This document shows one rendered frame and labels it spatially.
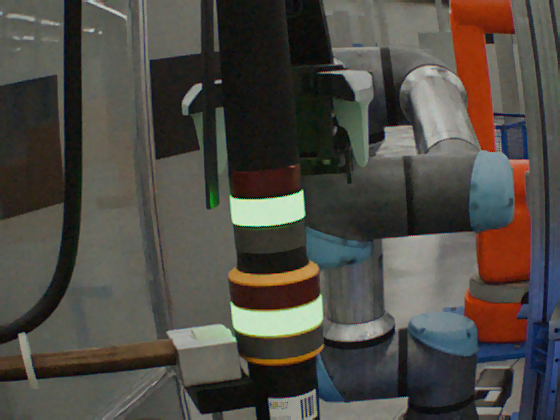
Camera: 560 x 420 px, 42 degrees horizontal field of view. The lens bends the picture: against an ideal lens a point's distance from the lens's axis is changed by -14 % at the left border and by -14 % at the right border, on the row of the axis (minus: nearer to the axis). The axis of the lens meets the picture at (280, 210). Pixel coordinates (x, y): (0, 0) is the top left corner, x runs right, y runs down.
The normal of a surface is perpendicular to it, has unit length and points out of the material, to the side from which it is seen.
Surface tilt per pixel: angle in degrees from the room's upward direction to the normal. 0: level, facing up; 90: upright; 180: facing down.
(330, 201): 88
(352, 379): 94
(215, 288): 90
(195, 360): 90
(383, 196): 80
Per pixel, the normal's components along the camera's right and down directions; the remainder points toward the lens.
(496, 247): -0.20, 0.20
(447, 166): -0.15, -0.64
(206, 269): 0.77, 0.06
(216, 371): 0.31, 0.15
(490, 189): -0.10, -0.04
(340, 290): -0.58, 0.27
